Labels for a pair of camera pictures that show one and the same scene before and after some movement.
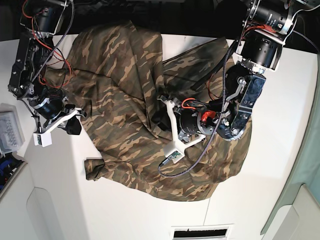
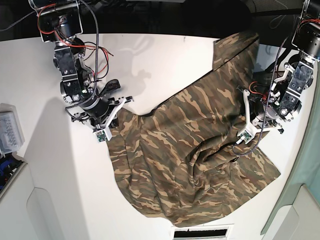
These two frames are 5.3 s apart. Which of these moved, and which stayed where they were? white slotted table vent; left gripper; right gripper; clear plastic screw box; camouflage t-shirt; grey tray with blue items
Moved: left gripper; camouflage t-shirt; right gripper
Stayed: white slotted table vent; clear plastic screw box; grey tray with blue items
